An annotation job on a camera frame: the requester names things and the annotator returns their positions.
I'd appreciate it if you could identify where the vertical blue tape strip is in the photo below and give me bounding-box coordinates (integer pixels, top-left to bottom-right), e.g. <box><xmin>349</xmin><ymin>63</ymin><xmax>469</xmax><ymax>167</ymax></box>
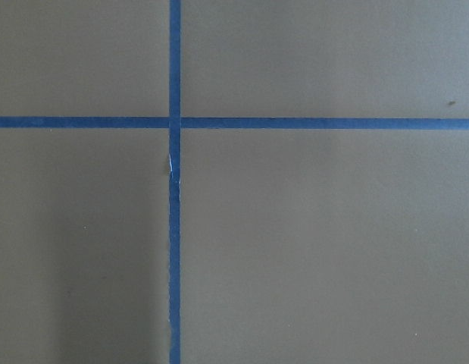
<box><xmin>169</xmin><ymin>0</ymin><xmax>181</xmax><ymax>364</ymax></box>

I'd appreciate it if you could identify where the horizontal blue tape strip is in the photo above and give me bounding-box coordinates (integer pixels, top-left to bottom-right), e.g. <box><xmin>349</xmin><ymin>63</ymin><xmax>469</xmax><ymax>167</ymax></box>
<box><xmin>0</xmin><ymin>117</ymin><xmax>469</xmax><ymax>130</ymax></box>

